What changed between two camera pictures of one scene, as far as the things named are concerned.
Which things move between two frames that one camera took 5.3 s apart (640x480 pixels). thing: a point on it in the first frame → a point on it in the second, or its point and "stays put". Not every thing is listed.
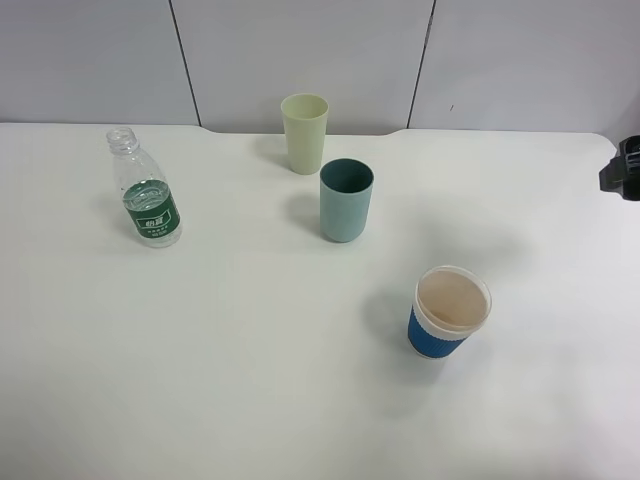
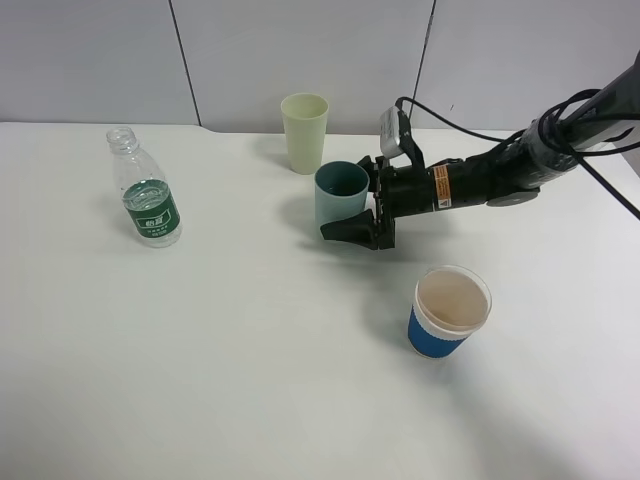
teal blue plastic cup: (345, 186) stays put
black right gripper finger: (622, 173) → (357, 229)
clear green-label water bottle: (148, 197) stays put
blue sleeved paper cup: (450, 303) stays put
